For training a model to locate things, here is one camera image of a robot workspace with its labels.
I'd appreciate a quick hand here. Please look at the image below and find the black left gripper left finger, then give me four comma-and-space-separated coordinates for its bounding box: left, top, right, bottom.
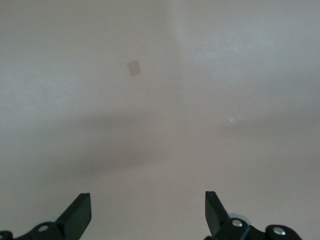
0, 192, 92, 240

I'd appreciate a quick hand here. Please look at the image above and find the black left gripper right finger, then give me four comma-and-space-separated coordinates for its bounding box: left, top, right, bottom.
204, 190, 303, 240

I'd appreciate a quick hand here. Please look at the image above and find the brown tape patch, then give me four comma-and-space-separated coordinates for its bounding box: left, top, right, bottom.
126, 59, 142, 77

